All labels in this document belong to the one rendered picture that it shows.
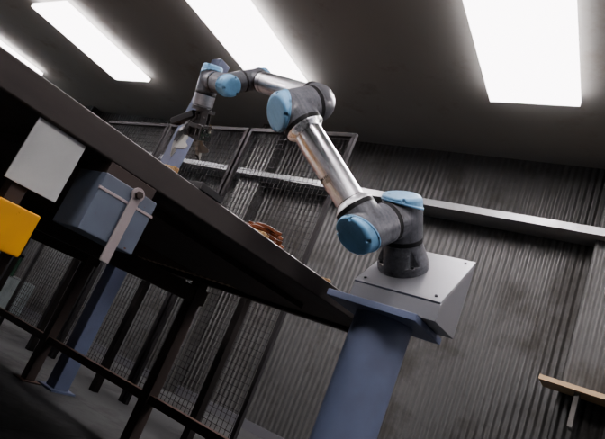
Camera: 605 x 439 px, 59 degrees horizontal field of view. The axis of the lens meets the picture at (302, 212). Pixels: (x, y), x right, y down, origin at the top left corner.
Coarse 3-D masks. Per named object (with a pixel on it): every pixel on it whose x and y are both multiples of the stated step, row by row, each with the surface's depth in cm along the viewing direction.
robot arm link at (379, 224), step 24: (288, 96) 149; (312, 96) 153; (288, 120) 149; (312, 120) 149; (312, 144) 148; (312, 168) 150; (336, 168) 145; (336, 192) 144; (360, 192) 144; (336, 216) 145; (360, 216) 139; (384, 216) 141; (360, 240) 138; (384, 240) 141
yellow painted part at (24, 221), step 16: (0, 192) 92; (16, 192) 92; (0, 208) 87; (16, 208) 89; (0, 224) 88; (16, 224) 90; (32, 224) 92; (0, 240) 88; (16, 240) 90; (16, 256) 90
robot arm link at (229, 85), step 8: (216, 72) 184; (232, 72) 183; (240, 72) 184; (208, 80) 184; (216, 80) 180; (224, 80) 177; (232, 80) 179; (240, 80) 183; (208, 88) 186; (216, 88) 181; (224, 88) 178; (232, 88) 180; (240, 88) 184; (232, 96) 181
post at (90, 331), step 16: (224, 64) 378; (160, 160) 358; (176, 160) 357; (112, 272) 331; (96, 288) 332; (112, 288) 332; (96, 304) 325; (80, 320) 326; (96, 320) 326; (80, 336) 319; (80, 352) 321; (64, 368) 314; (48, 384) 315; (64, 384) 315
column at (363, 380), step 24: (360, 312) 150; (384, 312) 140; (408, 312) 137; (360, 336) 145; (384, 336) 144; (408, 336) 148; (432, 336) 149; (360, 360) 142; (384, 360) 142; (336, 384) 143; (360, 384) 140; (384, 384) 142; (336, 408) 140; (360, 408) 138; (384, 408) 142; (312, 432) 143; (336, 432) 137; (360, 432) 137
